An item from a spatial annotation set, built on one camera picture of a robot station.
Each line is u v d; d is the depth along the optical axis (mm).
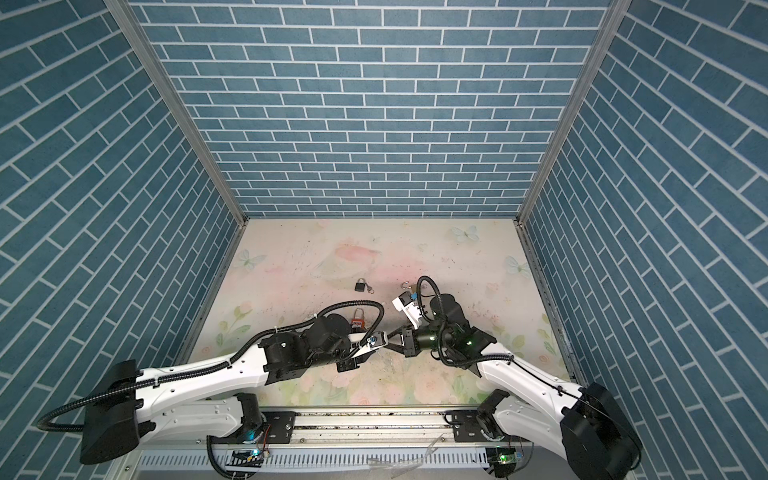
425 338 667
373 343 629
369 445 717
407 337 670
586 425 402
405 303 705
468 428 732
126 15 704
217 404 587
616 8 704
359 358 655
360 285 1017
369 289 995
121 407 400
